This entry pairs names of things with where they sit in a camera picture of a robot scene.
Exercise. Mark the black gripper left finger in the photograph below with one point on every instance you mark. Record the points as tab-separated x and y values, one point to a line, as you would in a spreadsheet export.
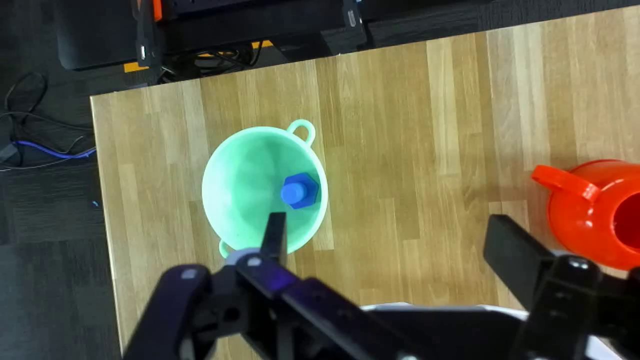
274	237

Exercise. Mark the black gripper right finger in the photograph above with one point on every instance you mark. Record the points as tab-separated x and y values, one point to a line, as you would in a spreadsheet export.
517	259

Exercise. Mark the blue plastic toy block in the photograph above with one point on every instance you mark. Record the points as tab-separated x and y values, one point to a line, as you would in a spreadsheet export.
298	191

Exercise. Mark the green plastic colander bowl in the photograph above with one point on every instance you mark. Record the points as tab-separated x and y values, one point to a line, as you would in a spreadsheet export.
241	185

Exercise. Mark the orange plastic watering can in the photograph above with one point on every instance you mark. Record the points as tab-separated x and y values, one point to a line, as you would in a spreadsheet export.
595	211

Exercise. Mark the white plastic dish rack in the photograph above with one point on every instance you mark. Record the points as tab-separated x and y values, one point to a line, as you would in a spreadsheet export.
595	350

